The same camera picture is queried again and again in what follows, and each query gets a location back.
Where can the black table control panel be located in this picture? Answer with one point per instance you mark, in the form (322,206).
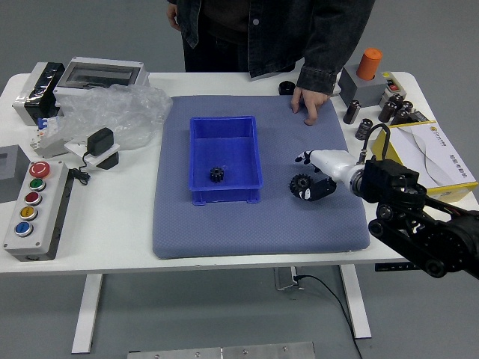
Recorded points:
(393,267)

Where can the person's left forearm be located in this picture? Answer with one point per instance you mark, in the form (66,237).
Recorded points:
(329,56)

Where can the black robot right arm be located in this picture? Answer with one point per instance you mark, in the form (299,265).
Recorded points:
(396,187)

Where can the black and white enclosure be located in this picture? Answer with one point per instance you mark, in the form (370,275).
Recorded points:
(26,101)

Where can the white socket plate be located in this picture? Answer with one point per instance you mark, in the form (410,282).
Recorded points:
(75,146)

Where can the grey five-button control box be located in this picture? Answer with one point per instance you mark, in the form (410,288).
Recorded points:
(45,209)

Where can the person's left hand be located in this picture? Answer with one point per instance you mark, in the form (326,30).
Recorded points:
(312,101)

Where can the orange cylinder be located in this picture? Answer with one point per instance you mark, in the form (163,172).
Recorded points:
(369,63)

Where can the big black gear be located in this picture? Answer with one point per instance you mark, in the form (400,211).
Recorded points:
(299,183)

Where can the grey red-button switch box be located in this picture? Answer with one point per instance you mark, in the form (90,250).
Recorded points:
(392,81)

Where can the grey under-table control box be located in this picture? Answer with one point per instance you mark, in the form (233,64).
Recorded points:
(284,278)

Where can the grey block base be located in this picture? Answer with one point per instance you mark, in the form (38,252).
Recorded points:
(365,91)

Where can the grey clear-lid distribution box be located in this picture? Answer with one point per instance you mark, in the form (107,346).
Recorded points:
(101,73)

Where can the yellow white carton box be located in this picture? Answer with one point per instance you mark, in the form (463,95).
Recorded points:
(441,157)

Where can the clear plastic bag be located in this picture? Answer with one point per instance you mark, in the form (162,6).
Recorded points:
(112,108)

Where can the metal base plate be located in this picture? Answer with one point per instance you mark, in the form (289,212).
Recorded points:
(224,351)

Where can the person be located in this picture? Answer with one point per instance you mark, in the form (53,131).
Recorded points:
(224,37)

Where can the black power adapter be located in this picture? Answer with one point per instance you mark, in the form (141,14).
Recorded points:
(100,141)

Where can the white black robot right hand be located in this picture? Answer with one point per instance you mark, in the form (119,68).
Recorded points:
(337,166)

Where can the blue-grey padded mat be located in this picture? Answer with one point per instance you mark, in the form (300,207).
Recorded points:
(262,232)

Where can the black cylindrical capacitor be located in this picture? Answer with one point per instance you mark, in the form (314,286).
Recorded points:
(351,112)
(387,111)
(399,117)
(396,99)
(408,105)
(363,129)

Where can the small grey box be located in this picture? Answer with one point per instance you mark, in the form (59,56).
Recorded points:
(11,175)

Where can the white table leg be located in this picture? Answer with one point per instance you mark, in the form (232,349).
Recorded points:
(88,314)
(355,299)

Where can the white circuit breaker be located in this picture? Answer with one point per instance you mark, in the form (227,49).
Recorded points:
(43,131)

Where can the blue plastic box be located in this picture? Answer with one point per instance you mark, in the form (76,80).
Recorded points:
(224,149)

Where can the small black gear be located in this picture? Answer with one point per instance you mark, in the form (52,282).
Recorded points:
(216,175)

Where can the person's right hand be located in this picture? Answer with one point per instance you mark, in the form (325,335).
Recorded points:
(173,16)

